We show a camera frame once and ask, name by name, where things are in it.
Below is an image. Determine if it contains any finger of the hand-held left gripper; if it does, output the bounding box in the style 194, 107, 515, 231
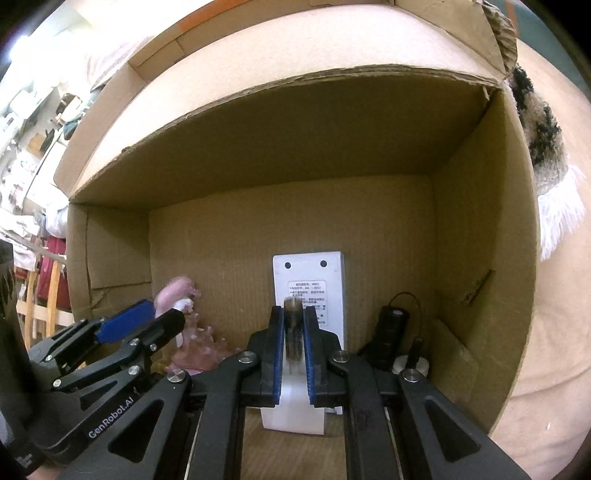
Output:
27, 299, 155, 371
51, 307, 187, 411

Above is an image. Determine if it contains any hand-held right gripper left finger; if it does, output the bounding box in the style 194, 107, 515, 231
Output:
60, 305, 284, 480

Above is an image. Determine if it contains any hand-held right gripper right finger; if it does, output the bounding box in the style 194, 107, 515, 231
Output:
304, 305, 532, 480

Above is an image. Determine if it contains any opaque pink hair clip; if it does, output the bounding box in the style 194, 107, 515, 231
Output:
154, 276, 200, 320

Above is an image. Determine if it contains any dark brown translucent object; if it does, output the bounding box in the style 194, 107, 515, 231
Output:
284, 296, 305, 372

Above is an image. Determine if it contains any translucent pink claw clip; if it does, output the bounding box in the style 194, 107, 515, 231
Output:
168, 314, 241, 372

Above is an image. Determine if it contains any white rectangular adapter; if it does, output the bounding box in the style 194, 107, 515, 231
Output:
261, 251, 346, 435

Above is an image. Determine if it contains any black cylindrical device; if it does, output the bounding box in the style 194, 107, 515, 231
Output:
365, 292, 422, 370

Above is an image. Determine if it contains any small white plastic object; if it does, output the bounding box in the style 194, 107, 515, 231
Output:
392, 337, 431, 376

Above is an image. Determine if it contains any brown cardboard box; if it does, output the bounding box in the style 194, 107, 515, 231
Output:
54, 0, 541, 435

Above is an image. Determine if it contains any wooden chair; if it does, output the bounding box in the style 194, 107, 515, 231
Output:
18, 256, 70, 342

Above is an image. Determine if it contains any red cloth item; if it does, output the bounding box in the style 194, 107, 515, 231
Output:
36, 236, 68, 301

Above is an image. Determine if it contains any cluttered shelf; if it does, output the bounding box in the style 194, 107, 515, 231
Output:
0, 83, 93, 232

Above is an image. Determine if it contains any black beige fringed throw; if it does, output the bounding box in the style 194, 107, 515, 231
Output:
505, 65, 588, 264

